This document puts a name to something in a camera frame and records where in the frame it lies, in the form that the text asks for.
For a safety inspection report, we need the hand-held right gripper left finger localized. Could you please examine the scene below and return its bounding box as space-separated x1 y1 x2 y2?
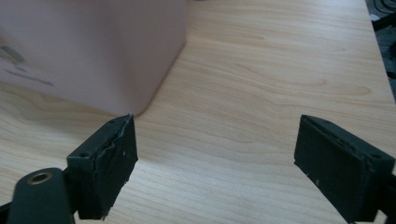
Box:
66 113 139 221

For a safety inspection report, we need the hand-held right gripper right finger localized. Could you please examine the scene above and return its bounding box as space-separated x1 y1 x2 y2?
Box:
293 114 396 224

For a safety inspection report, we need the pink storage box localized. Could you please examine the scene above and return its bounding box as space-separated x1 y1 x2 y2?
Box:
0 0 188 117

